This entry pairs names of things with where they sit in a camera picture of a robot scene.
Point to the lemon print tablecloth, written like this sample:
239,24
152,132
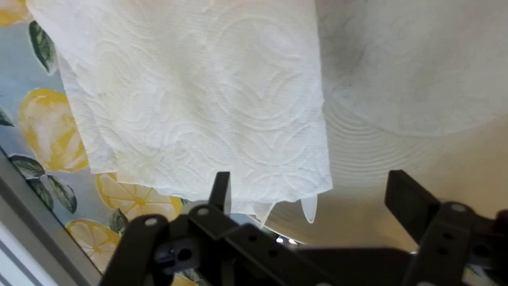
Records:
39,135

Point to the white round plate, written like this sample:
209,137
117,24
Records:
409,84

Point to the aluminium frame rail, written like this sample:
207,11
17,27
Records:
34,246

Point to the white paper towel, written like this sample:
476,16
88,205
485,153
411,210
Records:
169,92

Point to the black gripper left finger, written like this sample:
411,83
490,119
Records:
219,192

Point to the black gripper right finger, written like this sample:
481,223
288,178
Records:
409,203

